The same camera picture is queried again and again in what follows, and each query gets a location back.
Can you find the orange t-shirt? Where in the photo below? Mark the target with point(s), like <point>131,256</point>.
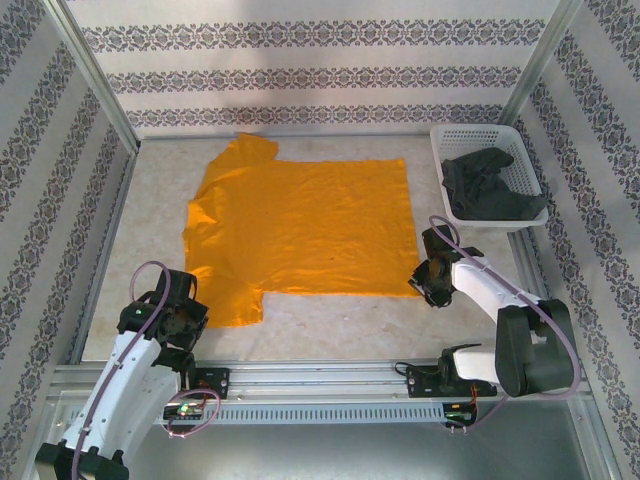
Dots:
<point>300,225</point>

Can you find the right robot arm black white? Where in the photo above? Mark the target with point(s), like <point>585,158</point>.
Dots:
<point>530,350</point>

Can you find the white plastic mesh basket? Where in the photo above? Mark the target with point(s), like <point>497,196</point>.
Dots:
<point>500,225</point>

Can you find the dark grey t-shirt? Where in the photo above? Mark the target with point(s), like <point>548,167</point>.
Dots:
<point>490,190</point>

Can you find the grey metal sheet panel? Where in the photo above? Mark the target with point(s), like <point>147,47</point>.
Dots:
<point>320,455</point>

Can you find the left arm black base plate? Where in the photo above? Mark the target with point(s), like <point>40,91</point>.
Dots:
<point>217,382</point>

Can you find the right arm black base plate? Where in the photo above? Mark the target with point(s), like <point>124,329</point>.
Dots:
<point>422,382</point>

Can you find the aluminium mounting rail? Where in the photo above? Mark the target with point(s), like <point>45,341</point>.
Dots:
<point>320,380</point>

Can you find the aluminium frame post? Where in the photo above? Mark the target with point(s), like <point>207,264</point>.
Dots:
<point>95,75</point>
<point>540,60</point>

